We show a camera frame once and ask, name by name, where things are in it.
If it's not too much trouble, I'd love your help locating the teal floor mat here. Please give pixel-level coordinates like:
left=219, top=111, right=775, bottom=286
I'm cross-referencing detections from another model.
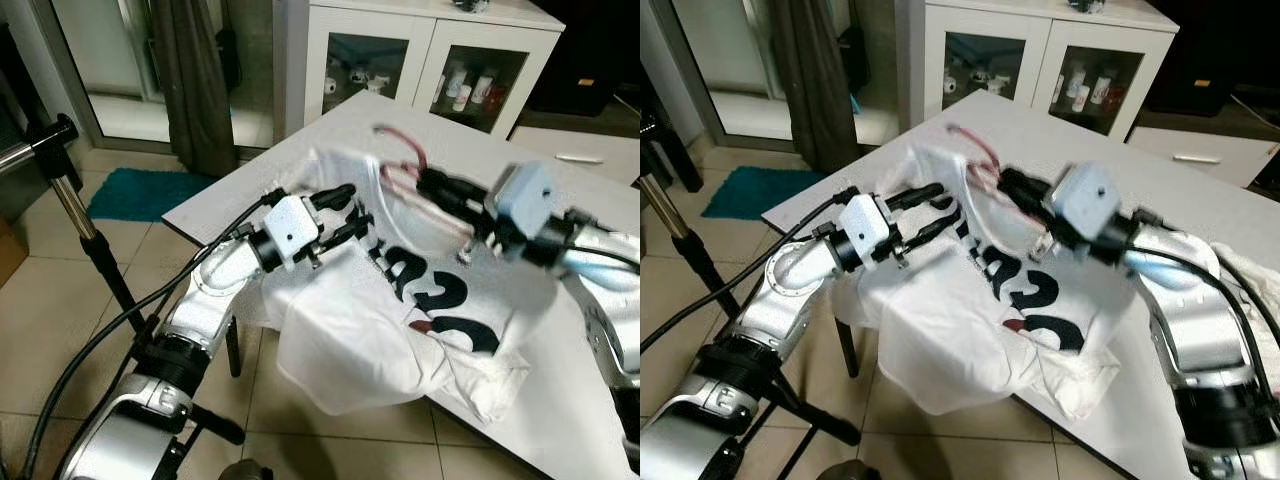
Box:
left=85, top=168, right=216, bottom=223
left=700, top=165, right=836, bottom=221

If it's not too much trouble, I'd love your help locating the white t-shirt with black print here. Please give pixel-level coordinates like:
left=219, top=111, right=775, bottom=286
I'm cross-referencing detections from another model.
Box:
left=830, top=140, right=1121, bottom=421
left=235, top=145, right=531, bottom=421

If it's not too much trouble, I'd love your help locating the white drawer unit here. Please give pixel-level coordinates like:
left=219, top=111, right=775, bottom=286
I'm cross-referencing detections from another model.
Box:
left=510, top=125, right=641, bottom=186
left=1130, top=125, right=1280, bottom=189

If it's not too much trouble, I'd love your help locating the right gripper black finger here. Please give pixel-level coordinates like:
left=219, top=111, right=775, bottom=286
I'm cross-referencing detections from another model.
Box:
left=995, top=167, right=1046, bottom=204
left=1010, top=200, right=1046, bottom=241
left=440, top=205, right=479, bottom=246
left=415, top=167, right=476, bottom=206

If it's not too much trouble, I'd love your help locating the dark brown curtain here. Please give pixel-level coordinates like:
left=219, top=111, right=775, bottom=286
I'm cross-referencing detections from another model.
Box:
left=770, top=0, right=861, bottom=173
left=150, top=0, right=241, bottom=179

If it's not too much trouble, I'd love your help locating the brown cardboard box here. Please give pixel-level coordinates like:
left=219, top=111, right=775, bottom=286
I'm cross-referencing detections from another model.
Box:
left=0, top=218, right=29, bottom=291

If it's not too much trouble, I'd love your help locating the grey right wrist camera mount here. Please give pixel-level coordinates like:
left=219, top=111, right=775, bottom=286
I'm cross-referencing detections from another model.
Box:
left=1050, top=163, right=1123, bottom=241
left=487, top=162, right=566, bottom=236

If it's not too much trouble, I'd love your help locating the metal clothes rack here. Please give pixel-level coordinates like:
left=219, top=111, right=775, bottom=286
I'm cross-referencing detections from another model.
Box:
left=0, top=113, right=246, bottom=446
left=640, top=112, right=861, bottom=480

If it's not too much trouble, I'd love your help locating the red plastic clothes hanger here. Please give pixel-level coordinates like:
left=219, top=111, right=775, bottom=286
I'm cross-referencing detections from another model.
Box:
left=945, top=122, right=1051, bottom=256
left=372, top=125, right=476, bottom=263

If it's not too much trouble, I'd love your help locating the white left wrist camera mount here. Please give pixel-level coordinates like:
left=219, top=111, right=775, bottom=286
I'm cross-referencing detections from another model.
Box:
left=838, top=193, right=893, bottom=266
left=265, top=195, right=323, bottom=266

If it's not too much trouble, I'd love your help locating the glass sliding door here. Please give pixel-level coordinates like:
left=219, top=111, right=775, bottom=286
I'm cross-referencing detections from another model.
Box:
left=650, top=0, right=921, bottom=149
left=30, top=0, right=276, bottom=151

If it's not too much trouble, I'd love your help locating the black speaker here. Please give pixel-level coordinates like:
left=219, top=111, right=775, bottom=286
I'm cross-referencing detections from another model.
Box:
left=1145, top=0, right=1280, bottom=116
left=525, top=0, right=641, bottom=116

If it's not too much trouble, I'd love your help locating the white glass-door cabinet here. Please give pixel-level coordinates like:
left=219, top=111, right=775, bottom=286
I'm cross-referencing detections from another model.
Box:
left=300, top=0, right=563, bottom=139
left=920, top=0, right=1179, bottom=141

